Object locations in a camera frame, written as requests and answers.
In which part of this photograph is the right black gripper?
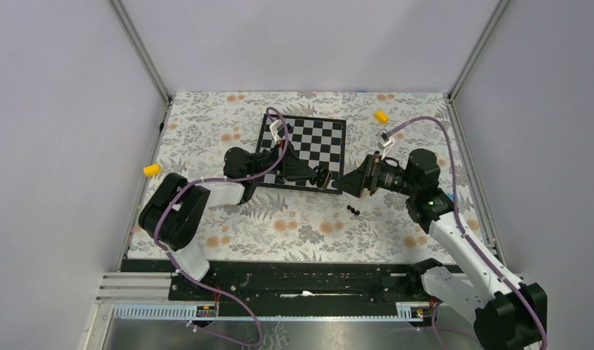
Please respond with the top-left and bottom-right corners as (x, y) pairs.
(331, 151), (417, 198)

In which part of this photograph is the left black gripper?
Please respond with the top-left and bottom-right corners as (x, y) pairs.
(247, 139), (319, 182)

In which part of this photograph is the black earbud pair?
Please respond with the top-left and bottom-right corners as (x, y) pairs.
(347, 206), (360, 216)

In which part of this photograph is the black earbud charging case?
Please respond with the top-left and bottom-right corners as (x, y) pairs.
(310, 166), (331, 189)

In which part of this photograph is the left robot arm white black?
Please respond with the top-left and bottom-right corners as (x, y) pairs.
(138, 141), (328, 300)

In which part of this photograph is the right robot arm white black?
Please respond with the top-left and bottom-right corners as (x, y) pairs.
(332, 149), (547, 349)

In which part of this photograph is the black white checkerboard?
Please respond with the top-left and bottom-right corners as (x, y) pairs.
(258, 115), (347, 195)

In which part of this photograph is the floral patterned table mat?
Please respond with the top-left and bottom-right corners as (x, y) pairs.
(145, 92), (488, 264)

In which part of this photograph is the yellow block right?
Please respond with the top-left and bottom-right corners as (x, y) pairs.
(374, 110), (389, 125)

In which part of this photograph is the yellow block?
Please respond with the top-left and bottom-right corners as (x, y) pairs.
(374, 110), (389, 125)
(143, 163), (162, 177)

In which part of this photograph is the yellow block left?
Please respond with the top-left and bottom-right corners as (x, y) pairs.
(143, 163), (162, 177)

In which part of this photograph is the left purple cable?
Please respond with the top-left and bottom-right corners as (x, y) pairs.
(153, 106), (290, 350)

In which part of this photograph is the purple cable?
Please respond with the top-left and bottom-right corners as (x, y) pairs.
(386, 115), (549, 350)
(153, 106), (290, 350)

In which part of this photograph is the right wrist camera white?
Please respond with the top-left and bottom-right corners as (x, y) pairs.
(377, 131), (395, 160)

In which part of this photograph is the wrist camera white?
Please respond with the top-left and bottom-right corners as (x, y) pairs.
(377, 131), (395, 160)
(269, 119), (292, 143)

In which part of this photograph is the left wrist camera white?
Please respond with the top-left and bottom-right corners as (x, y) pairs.
(269, 119), (292, 143)

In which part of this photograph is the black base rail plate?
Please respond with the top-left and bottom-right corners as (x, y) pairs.
(121, 259), (434, 318)

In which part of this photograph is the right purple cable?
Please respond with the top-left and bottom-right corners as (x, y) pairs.
(386, 115), (549, 350)

